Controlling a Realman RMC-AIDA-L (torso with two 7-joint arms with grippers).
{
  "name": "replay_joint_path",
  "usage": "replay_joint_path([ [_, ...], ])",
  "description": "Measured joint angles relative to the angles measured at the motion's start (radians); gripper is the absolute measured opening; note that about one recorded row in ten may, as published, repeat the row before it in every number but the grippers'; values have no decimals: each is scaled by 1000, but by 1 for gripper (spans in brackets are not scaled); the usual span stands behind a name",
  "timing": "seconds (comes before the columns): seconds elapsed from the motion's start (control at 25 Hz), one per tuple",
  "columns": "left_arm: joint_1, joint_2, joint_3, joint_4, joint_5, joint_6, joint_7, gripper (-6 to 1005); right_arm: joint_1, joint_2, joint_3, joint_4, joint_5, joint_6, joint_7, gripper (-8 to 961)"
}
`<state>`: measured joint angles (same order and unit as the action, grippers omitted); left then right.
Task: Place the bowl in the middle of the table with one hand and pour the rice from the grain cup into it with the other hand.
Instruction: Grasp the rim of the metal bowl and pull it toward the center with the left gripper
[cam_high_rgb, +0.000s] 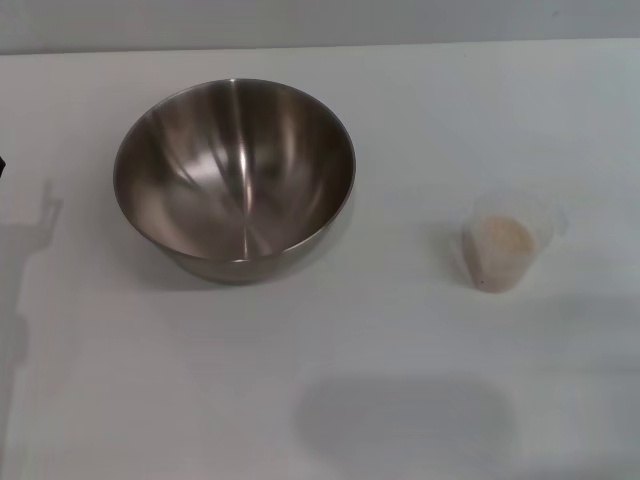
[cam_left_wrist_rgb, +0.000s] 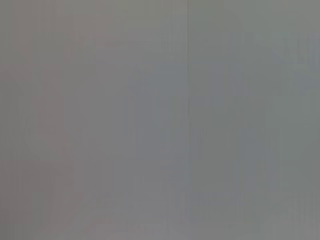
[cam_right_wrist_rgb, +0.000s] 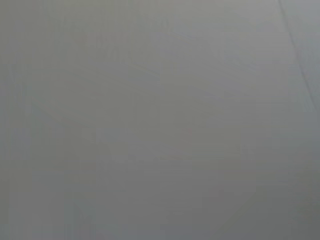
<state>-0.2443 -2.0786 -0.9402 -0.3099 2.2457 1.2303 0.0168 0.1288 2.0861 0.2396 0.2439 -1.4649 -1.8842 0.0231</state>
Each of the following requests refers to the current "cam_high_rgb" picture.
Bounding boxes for stainless steel mixing bowl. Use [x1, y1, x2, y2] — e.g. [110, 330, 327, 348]
[113, 77, 357, 287]

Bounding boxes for clear plastic measuring cup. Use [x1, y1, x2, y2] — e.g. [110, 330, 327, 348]
[460, 191, 572, 295]

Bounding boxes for white rice grains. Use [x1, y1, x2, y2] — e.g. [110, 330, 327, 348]
[467, 214, 539, 294]

